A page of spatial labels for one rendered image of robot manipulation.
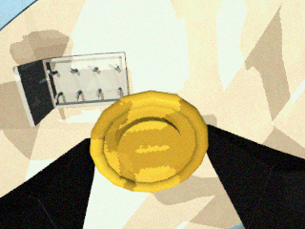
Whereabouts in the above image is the yellow plate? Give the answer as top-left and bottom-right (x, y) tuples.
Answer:
(91, 89), (209, 192)

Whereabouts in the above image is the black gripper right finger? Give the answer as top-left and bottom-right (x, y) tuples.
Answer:
(206, 125), (305, 229)

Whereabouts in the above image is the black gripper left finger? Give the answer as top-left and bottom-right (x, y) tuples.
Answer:
(0, 138), (95, 229)

